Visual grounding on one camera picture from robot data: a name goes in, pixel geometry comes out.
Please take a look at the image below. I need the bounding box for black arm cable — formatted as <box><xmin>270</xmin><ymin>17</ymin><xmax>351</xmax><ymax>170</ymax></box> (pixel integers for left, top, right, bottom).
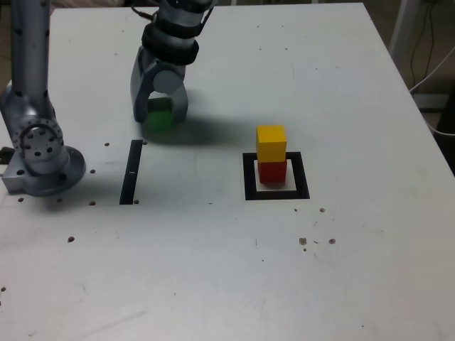
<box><xmin>130</xmin><ymin>4</ymin><xmax>158</xmax><ymax>21</ymax></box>

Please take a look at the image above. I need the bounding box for yellow cube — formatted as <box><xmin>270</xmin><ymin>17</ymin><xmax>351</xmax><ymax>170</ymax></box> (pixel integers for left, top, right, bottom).
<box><xmin>256</xmin><ymin>124</ymin><xmax>288</xmax><ymax>164</ymax></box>

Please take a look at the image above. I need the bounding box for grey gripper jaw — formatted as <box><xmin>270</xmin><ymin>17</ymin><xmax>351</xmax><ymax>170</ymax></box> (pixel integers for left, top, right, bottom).
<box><xmin>129</xmin><ymin>48</ymin><xmax>160</xmax><ymax>124</ymax></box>
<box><xmin>153</xmin><ymin>69</ymin><xmax>189</xmax><ymax>125</ymax></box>

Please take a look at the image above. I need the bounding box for thin white cable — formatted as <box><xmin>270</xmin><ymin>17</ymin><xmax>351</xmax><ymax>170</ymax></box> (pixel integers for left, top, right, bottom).
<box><xmin>408</xmin><ymin>45</ymin><xmax>455</xmax><ymax>136</ymax></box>

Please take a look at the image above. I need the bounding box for green cube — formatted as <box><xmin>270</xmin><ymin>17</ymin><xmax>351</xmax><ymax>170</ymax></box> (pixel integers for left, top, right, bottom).
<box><xmin>146</xmin><ymin>98</ymin><xmax>176</xmax><ymax>131</ymax></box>

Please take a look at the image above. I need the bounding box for white metal post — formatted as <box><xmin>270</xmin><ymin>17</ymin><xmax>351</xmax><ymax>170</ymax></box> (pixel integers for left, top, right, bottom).
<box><xmin>389</xmin><ymin>0</ymin><xmax>420</xmax><ymax>61</ymax></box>

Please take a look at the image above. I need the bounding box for thin black cable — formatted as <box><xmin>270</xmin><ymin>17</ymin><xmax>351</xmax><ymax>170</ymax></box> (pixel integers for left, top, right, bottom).
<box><xmin>410</xmin><ymin>0</ymin><xmax>437</xmax><ymax>92</ymax></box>

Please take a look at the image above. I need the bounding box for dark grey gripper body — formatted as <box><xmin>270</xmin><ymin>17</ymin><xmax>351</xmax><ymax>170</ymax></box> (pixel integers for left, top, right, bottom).
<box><xmin>141</xmin><ymin>48</ymin><xmax>188</xmax><ymax>87</ymax></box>

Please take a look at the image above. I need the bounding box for black tape strip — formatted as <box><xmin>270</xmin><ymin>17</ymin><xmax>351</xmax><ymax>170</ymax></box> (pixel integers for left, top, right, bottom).
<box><xmin>119</xmin><ymin>139</ymin><xmax>144</xmax><ymax>206</ymax></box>

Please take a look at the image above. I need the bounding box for red cube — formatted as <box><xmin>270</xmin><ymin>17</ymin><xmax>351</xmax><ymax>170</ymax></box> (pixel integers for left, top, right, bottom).
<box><xmin>257</xmin><ymin>160</ymin><xmax>288</xmax><ymax>185</ymax></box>

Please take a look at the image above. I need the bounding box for black tape square outline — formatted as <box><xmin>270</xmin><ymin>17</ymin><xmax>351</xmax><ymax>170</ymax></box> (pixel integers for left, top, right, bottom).
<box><xmin>242</xmin><ymin>151</ymin><xmax>311</xmax><ymax>202</ymax></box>

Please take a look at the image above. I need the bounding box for grey shelf bar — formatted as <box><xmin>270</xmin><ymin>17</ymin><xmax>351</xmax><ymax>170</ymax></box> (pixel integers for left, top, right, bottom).
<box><xmin>414</xmin><ymin>92</ymin><xmax>455</xmax><ymax>113</ymax></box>

